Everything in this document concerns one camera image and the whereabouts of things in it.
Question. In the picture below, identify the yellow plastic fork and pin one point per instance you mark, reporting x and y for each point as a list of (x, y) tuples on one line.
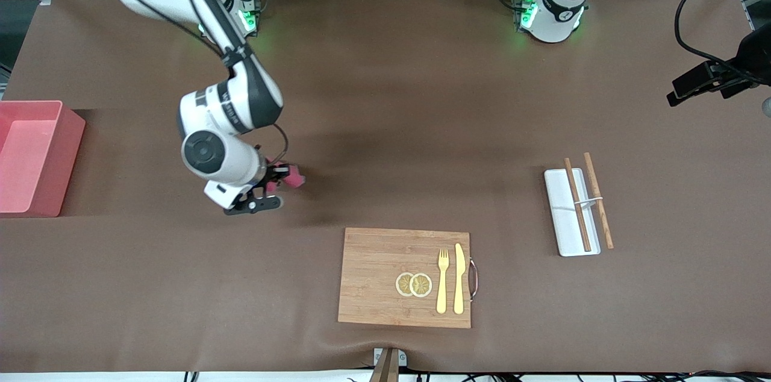
[(442, 291)]

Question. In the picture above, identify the red cloth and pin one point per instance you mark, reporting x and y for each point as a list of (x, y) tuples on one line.
[(295, 178)]

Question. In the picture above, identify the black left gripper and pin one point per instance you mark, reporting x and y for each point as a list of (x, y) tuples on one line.
[(758, 55)]

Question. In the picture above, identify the yellow plastic knife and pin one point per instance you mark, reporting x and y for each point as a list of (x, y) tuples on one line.
[(459, 273)]

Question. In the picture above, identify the toy lemon slice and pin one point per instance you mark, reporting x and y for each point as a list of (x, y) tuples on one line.
[(422, 285), (402, 284)]

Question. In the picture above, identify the pink plastic bin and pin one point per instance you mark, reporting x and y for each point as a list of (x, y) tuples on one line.
[(30, 159)]

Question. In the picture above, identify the white rectangular tray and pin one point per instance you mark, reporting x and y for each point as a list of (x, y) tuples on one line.
[(563, 225)]

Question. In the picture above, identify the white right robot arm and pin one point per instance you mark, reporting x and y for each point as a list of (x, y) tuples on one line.
[(211, 156)]

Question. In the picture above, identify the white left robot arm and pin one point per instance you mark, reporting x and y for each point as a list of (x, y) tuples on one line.
[(557, 14)]

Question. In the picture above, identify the thin white chopstick band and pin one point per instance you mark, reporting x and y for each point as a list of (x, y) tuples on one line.
[(587, 201)]

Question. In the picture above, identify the bamboo cutting board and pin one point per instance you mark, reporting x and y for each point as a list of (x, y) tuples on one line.
[(385, 279)]

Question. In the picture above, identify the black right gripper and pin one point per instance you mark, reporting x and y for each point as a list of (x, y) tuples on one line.
[(275, 174)]

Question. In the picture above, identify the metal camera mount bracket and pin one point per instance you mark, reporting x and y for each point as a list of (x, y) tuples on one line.
[(387, 364)]

